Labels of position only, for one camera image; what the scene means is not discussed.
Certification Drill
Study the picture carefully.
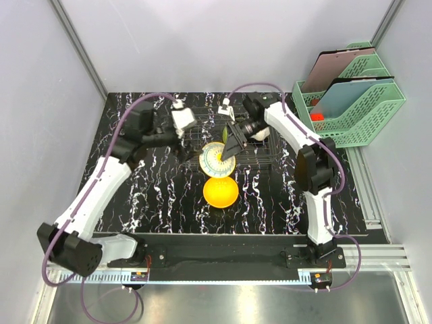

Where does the purple cable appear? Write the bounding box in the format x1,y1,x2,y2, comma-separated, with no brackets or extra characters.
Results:
42,92,183,323
223,82,360,292

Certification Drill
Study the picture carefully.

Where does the wire dish rack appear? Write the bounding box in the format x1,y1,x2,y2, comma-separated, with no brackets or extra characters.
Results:
184,105,278,169

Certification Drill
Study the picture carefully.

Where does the teal patterned yellow bowl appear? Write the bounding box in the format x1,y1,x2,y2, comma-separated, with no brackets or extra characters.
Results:
198,142,236,178

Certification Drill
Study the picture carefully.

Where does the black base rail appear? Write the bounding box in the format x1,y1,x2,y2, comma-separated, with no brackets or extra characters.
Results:
97,234,358,284

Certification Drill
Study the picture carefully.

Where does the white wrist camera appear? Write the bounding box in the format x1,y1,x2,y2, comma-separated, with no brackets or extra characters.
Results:
218,97,235,122
171,99,197,138

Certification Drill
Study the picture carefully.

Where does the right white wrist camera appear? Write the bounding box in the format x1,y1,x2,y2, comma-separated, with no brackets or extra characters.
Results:
218,97,235,122

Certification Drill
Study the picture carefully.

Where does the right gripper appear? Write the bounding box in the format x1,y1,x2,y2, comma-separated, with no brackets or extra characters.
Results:
221,117,269,162

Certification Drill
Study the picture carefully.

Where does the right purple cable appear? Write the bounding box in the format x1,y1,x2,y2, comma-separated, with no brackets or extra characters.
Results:
223,82,360,292

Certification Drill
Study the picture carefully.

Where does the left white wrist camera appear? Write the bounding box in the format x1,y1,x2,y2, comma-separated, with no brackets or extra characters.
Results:
171,99,197,138

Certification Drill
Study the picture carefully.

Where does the yellow bottom bowl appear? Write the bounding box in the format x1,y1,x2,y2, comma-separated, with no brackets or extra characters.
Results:
202,177,239,209

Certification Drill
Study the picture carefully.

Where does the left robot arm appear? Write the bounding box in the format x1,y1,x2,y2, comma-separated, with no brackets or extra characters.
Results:
36,100,196,277

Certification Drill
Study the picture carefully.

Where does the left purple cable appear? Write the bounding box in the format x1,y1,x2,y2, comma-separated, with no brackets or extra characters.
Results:
42,92,183,323

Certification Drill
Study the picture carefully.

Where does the white square bowl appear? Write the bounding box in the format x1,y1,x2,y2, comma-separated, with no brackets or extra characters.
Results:
252,128,270,141

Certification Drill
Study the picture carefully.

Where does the blue clipboard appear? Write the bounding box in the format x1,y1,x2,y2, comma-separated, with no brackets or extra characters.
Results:
310,76,394,119

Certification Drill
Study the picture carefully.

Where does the patterned bowl green outside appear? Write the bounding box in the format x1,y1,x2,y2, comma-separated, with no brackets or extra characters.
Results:
222,127,228,143

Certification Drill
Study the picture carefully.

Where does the pink clipboard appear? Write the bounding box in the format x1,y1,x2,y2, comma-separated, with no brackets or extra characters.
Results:
301,47,375,93

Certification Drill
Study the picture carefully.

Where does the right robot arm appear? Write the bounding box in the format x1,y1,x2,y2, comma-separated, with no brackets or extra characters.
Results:
221,93,338,268

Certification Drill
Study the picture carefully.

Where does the red cube front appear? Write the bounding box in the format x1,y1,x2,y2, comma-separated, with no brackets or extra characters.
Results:
310,113,325,122

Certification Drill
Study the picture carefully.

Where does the marble patterned table mat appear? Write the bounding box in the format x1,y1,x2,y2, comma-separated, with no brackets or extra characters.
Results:
80,92,367,236

